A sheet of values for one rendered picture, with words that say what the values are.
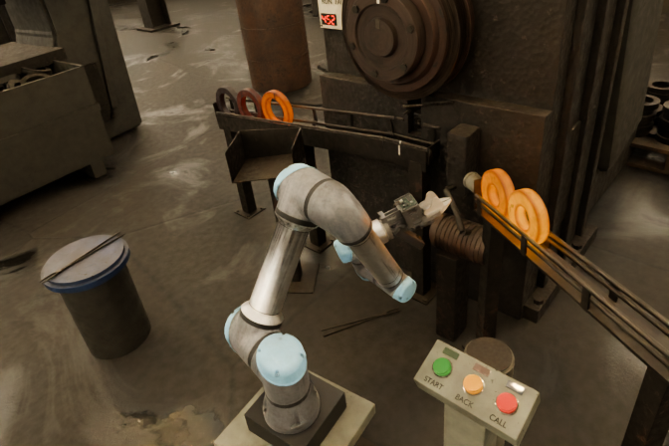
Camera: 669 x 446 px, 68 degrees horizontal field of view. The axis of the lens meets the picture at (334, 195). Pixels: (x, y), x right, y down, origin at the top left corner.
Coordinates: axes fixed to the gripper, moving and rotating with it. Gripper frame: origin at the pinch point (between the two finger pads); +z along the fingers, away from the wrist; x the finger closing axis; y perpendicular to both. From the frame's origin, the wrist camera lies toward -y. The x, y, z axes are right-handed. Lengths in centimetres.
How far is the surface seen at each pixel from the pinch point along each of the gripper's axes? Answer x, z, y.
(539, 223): -22.8, 15.0, -1.1
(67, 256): 61, -132, 13
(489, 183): 2.3, 14.3, -2.7
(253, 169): 70, -54, 5
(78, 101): 226, -151, 31
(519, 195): -13.4, 15.7, 1.8
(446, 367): -46, -23, -3
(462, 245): 6.3, 1.1, -24.1
